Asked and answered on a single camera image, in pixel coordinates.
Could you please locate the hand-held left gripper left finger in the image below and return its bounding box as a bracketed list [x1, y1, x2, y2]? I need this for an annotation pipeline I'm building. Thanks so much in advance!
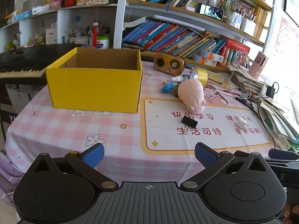
[26, 143, 119, 191]

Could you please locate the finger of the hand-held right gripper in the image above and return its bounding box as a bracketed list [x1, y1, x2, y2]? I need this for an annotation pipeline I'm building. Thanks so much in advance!
[268, 148, 299, 160]

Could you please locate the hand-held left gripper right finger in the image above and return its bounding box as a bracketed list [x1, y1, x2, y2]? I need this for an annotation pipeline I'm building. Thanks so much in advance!
[180, 142, 274, 190]

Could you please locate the pink plush toy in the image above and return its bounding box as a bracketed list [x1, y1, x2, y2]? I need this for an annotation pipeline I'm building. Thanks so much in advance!
[178, 79, 206, 113]

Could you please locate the yellow cardboard box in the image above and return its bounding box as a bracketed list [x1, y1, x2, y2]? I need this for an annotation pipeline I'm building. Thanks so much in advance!
[45, 47, 143, 114]

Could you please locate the yellow tape roll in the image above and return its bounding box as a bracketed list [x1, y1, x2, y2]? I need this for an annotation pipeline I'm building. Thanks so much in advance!
[191, 67, 208, 88]

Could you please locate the white spray bottle dark label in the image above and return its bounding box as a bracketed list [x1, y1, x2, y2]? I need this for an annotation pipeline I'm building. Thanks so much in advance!
[172, 74, 199, 83]

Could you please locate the pink checked cloth desktop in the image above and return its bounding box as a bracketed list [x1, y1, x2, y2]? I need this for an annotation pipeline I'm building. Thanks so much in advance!
[5, 61, 299, 180]

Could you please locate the pile of green workbooks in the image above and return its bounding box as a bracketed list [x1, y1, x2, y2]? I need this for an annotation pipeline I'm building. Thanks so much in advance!
[258, 93, 299, 152]

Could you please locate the black binder clip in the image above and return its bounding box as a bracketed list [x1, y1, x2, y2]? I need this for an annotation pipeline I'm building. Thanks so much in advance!
[181, 116, 198, 134]

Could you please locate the white orange-bordered desk mat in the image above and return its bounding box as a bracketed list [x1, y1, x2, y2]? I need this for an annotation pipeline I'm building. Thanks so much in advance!
[143, 98, 276, 156]

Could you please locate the black pen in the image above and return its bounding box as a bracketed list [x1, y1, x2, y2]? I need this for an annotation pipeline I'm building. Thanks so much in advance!
[235, 97, 254, 109]

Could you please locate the black power adapter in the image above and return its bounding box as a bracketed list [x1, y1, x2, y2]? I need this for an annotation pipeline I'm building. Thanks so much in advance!
[266, 82, 279, 98]

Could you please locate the white red pen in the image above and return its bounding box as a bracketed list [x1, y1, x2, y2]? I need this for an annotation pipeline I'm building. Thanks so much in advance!
[211, 88, 241, 96]

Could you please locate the blue plastic packet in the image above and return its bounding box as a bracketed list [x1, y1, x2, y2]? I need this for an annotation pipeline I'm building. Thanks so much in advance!
[161, 80, 175, 93]

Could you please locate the pile of paper booklets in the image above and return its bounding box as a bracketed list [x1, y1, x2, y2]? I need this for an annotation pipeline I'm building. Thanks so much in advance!
[230, 64, 265, 96]

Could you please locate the purple cloth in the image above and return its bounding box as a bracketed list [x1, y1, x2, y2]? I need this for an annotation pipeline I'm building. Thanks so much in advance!
[0, 150, 25, 206]

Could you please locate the pink cylinder device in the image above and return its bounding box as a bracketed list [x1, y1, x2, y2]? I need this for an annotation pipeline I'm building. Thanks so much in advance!
[248, 51, 269, 80]

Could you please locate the black keyboard stand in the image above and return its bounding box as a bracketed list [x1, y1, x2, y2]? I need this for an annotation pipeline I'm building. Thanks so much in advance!
[0, 84, 33, 143]

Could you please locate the stack of orange-white small boxes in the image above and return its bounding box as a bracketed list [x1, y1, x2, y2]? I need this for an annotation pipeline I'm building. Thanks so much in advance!
[193, 50, 225, 68]

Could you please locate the white jar green lid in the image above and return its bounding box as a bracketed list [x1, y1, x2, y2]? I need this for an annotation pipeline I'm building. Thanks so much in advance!
[96, 35, 110, 49]

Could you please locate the white pen holder with pens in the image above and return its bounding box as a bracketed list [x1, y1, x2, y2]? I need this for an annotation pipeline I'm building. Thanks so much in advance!
[69, 26, 93, 45]

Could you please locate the black electronic keyboard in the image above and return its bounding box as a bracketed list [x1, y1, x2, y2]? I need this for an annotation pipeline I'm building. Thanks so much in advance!
[0, 44, 82, 85]

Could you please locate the red tassel ornament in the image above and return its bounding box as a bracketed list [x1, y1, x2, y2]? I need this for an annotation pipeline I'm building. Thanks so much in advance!
[92, 22, 98, 48]

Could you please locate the row of leaning colourful books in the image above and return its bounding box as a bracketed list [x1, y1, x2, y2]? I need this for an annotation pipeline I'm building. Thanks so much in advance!
[123, 20, 250, 66]

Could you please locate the white box red label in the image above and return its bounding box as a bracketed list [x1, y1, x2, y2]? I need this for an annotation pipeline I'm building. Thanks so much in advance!
[45, 28, 58, 45]

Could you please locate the white shelf organiser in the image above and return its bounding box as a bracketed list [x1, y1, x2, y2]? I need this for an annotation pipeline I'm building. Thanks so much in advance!
[230, 12, 257, 36]

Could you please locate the white cubby shelf unit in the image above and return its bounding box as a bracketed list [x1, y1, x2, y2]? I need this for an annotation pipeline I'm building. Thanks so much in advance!
[0, 3, 117, 49]

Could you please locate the white-framed wooden bookshelf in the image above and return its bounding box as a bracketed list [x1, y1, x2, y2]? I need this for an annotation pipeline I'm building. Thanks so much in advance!
[113, 0, 281, 74]

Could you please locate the smartphone with lit screen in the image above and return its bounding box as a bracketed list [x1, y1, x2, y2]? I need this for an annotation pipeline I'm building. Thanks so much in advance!
[196, 3, 224, 20]

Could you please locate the white tissue pack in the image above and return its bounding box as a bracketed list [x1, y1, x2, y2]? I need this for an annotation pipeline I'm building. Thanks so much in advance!
[31, 5, 50, 15]

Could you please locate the blue tissue pack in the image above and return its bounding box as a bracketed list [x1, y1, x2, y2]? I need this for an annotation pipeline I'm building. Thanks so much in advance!
[14, 10, 33, 22]

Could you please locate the pink wall chart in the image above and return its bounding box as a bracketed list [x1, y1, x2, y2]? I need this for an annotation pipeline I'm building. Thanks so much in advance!
[274, 16, 299, 59]

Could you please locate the white cable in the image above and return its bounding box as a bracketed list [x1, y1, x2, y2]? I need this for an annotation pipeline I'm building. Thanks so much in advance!
[225, 17, 267, 98]

